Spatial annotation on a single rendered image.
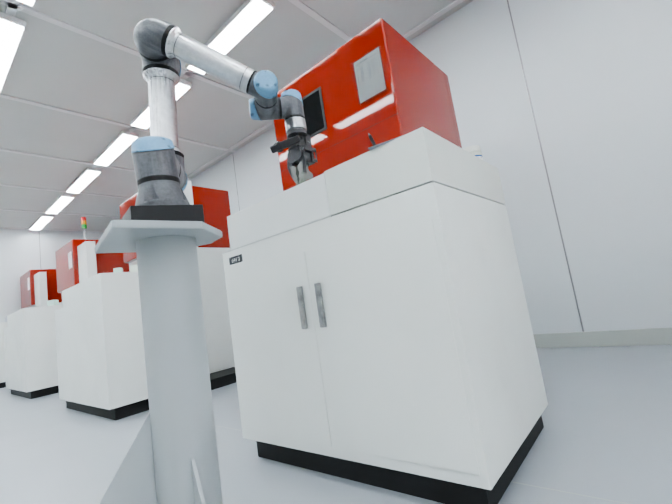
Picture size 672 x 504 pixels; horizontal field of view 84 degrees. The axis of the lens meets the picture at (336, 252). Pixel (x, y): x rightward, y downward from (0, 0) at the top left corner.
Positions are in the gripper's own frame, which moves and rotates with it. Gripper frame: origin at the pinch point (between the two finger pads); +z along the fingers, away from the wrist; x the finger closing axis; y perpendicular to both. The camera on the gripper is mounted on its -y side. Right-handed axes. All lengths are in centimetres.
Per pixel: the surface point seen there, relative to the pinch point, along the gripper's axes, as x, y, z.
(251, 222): 24.3, -4.1, 7.7
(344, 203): -21.1, -4.0, 13.2
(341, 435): -7, -5, 82
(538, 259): -26, 207, 35
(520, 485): -49, 16, 97
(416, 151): -47.0, -3.9, 6.6
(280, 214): 7.6, -4.1, 9.0
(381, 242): -32.0, -4.3, 27.6
